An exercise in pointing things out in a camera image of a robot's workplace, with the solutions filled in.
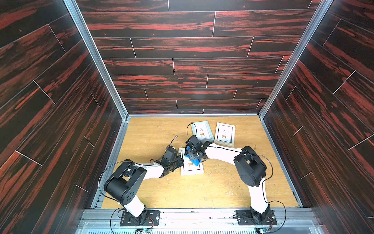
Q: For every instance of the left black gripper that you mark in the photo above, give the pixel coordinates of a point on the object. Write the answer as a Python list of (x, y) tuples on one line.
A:
[(180, 163)]

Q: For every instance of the light blue picture frame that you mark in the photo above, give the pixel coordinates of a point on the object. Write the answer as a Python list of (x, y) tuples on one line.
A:
[(202, 131)]

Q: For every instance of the blue microfiber cloth black trim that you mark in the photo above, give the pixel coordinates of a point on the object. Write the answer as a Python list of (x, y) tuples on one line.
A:
[(192, 156)]

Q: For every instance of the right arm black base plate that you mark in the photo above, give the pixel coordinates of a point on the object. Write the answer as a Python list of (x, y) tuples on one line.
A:
[(252, 217)]

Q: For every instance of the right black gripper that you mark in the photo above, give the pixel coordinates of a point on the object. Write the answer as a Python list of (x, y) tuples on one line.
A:
[(193, 150)]

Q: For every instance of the white picture frame black border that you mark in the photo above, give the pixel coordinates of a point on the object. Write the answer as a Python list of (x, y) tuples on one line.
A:
[(225, 134)]

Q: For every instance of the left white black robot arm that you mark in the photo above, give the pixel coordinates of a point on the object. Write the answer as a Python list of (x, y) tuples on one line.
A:
[(125, 182)]

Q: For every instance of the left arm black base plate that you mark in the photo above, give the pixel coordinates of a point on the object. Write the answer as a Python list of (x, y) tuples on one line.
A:
[(147, 218)]

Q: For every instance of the cream white picture frame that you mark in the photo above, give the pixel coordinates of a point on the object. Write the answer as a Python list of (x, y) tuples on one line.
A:
[(189, 168)]

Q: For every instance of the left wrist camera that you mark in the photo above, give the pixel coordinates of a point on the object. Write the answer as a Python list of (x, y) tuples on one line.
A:
[(171, 154)]

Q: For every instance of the aluminium front rail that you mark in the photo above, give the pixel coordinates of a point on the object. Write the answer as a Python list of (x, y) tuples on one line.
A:
[(201, 221)]

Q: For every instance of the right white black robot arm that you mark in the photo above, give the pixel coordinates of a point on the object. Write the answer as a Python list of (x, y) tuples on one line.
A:
[(250, 167)]

